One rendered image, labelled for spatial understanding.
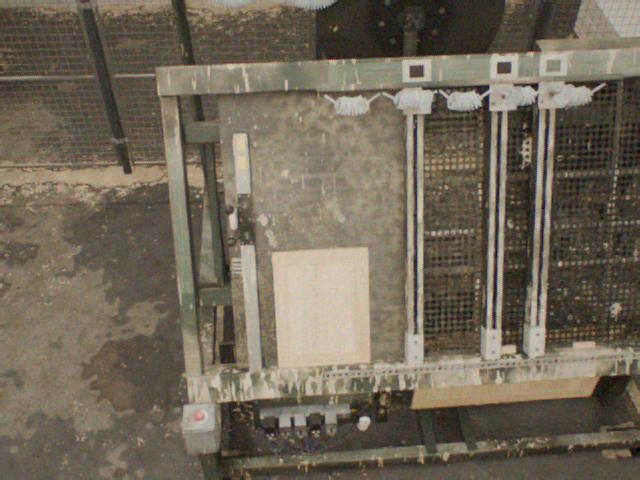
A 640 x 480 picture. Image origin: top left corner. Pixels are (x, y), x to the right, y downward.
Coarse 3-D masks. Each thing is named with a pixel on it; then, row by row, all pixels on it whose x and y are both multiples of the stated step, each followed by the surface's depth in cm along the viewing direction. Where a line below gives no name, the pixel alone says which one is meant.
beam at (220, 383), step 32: (544, 352) 284; (576, 352) 283; (192, 384) 275; (224, 384) 276; (256, 384) 277; (288, 384) 278; (320, 384) 279; (352, 384) 280; (384, 384) 281; (416, 384) 282; (448, 384) 283; (480, 384) 284
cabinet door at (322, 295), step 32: (288, 256) 268; (320, 256) 269; (352, 256) 270; (288, 288) 271; (320, 288) 273; (352, 288) 273; (288, 320) 275; (320, 320) 276; (352, 320) 277; (288, 352) 278; (320, 352) 279; (352, 352) 280
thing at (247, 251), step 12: (240, 180) 257; (240, 192) 259; (252, 252) 265; (252, 264) 266; (252, 276) 267; (252, 288) 268; (252, 300) 269; (252, 312) 271; (252, 324) 272; (252, 336) 273; (252, 348) 274; (252, 360) 276
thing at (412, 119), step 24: (408, 72) 245; (432, 96) 235; (408, 120) 253; (408, 144) 255; (408, 168) 257; (408, 192) 259; (408, 216) 262; (408, 240) 264; (408, 264) 267; (408, 288) 269; (408, 312) 272; (408, 336) 274; (408, 360) 277
